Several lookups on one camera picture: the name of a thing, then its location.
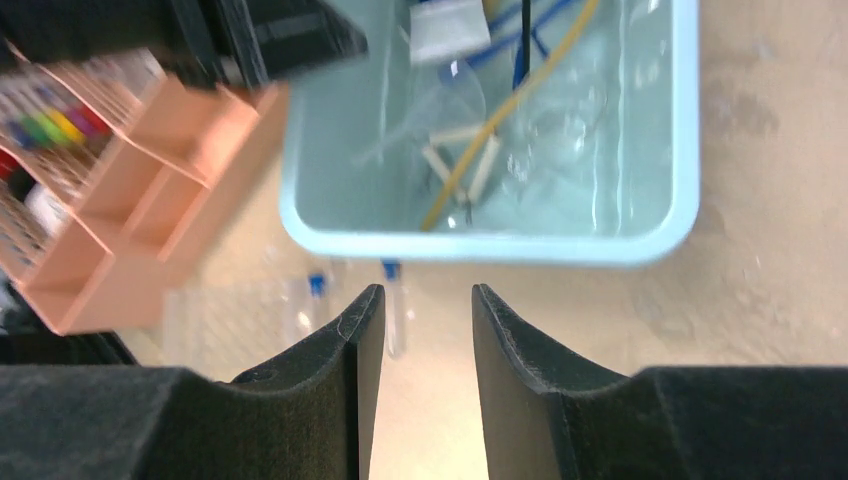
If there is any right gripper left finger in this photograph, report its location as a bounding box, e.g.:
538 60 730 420
1 284 385 479

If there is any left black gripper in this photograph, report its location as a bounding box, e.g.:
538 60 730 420
1 0 368 89

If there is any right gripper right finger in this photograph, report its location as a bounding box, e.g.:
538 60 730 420
472 284 847 479

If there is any teal plastic bin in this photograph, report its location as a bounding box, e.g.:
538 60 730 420
279 1 700 267

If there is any amber rubber tubing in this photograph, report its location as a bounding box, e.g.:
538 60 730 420
419 0 600 232

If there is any white clay pipe triangle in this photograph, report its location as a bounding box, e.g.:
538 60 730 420
420 122 503 223

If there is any black wire tripod ring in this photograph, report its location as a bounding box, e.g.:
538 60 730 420
519 0 535 74

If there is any small clear glass beaker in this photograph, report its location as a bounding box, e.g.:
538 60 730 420
498 97 609 204

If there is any clear plastic box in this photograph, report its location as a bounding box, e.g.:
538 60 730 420
160 278 293 381

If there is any orange compartment tray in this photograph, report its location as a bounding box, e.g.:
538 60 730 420
1 50 289 335

